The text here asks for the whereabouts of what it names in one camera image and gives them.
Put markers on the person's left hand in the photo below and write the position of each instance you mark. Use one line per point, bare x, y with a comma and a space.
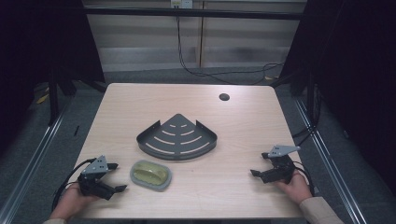
70, 202

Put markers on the dark curtain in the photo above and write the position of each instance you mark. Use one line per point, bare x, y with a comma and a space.
358, 77
37, 46

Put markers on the grey soap dish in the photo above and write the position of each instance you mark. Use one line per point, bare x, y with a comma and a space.
137, 179

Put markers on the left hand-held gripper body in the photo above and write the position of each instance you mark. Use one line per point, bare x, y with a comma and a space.
93, 182

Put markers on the person's right hand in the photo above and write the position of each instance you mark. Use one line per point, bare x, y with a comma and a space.
295, 190

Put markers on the black horizontal frame bar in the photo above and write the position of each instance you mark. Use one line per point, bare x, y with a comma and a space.
193, 13

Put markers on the dark grey corner shelf rack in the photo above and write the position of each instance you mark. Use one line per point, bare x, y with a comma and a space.
177, 140

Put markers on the black table grommet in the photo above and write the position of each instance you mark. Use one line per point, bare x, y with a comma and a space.
224, 96

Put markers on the metal floor rail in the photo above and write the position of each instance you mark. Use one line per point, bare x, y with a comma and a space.
328, 162
31, 169

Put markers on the yellow-green soap bar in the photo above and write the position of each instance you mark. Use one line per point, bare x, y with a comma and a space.
150, 173

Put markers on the yellow tape strip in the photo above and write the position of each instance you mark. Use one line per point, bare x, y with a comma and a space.
42, 99

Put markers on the small black floor piece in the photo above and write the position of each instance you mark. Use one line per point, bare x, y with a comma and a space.
76, 130

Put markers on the black metal stand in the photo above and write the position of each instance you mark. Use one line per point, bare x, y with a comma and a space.
53, 99

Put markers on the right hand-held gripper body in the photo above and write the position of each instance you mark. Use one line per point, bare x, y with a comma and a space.
280, 169

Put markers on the white wall socket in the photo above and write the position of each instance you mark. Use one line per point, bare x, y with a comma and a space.
181, 3

